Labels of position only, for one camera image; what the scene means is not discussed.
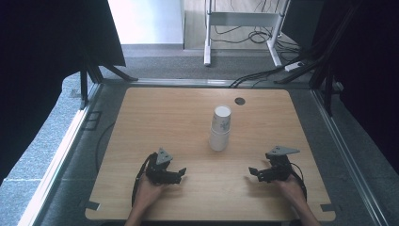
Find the person's right hand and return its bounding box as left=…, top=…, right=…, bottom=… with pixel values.
left=274, top=173, right=308, bottom=210

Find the black metal stand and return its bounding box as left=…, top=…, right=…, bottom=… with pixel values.
left=274, top=0, right=359, bottom=118

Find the black cable bundle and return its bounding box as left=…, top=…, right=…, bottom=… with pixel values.
left=230, top=53, right=304, bottom=89

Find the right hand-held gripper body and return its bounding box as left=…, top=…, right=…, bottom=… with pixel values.
left=257, top=145, right=301, bottom=184

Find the tangle of black floor cables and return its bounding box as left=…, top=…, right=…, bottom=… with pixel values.
left=210, top=0, right=302, bottom=61

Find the black tape floor square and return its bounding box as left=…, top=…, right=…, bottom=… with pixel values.
left=82, top=110, right=104, bottom=132

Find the person's left hand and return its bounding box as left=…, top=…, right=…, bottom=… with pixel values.
left=134, top=173, right=168, bottom=210

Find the white power strip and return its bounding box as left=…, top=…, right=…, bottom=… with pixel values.
left=284, top=60, right=305, bottom=73

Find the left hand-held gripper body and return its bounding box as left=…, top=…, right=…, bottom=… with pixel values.
left=145, top=147, right=184, bottom=186

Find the aluminium floor rail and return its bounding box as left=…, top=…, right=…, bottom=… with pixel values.
left=18, top=83, right=103, bottom=226
left=311, top=89, right=391, bottom=226

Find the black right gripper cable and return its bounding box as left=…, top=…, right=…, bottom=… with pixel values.
left=289, top=162, right=308, bottom=202

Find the black curtain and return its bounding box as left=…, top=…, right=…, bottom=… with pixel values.
left=313, top=0, right=399, bottom=175
left=0, top=0, right=127, bottom=186

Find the white metal desk frame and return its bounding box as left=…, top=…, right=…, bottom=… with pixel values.
left=203, top=0, right=292, bottom=68

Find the thin black floor cable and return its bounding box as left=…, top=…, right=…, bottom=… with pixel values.
left=94, top=120, right=117, bottom=174

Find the black tripod stand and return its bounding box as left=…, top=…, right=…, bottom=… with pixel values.
left=79, top=59, right=139, bottom=110

